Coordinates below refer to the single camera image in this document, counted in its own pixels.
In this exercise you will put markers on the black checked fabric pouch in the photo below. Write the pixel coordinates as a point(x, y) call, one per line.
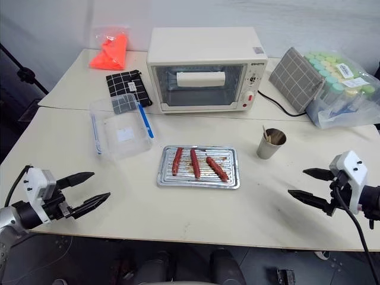
point(127, 81)

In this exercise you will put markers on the grey checked fabric pouch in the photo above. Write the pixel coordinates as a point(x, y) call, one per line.
point(294, 77)

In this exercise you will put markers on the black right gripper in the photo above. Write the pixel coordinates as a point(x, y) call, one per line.
point(338, 205)

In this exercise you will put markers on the orange item in plastic bag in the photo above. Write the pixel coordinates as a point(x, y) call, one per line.
point(111, 53)

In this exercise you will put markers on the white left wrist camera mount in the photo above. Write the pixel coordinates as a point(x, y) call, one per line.
point(35, 181)

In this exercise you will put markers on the clear plastic box blue clips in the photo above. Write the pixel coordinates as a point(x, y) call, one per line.
point(124, 142)

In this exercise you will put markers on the black tripod stand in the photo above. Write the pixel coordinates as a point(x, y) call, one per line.
point(17, 72)

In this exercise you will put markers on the cream toaster oven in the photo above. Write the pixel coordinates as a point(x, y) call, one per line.
point(202, 44)

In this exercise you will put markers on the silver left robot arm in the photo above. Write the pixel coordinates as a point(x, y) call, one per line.
point(15, 215)

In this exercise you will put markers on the metal cup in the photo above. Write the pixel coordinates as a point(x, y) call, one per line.
point(267, 150)

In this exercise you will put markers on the long red sausage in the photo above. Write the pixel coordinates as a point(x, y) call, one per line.
point(195, 163)

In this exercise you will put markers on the silver ribbed baking tray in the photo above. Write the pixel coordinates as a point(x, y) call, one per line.
point(228, 178)

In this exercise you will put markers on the dark rounded shape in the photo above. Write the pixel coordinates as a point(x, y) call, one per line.
point(148, 268)

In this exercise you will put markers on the small black floor object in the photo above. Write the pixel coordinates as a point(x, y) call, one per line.
point(285, 276)

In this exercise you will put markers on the thick red sausage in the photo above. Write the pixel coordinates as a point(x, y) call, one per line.
point(217, 169)

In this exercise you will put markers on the short red sausage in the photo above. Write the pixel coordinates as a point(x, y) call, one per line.
point(177, 161)

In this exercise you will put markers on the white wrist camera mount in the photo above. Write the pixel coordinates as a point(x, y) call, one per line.
point(35, 181)
point(354, 178)

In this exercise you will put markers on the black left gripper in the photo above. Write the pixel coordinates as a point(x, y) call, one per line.
point(58, 206)

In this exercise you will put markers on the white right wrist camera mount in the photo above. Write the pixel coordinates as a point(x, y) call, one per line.
point(354, 178)

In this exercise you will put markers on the plastic bag of capped bottles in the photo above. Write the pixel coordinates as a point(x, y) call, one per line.
point(350, 101)

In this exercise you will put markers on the white shoe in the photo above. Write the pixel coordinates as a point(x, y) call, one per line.
point(323, 254)

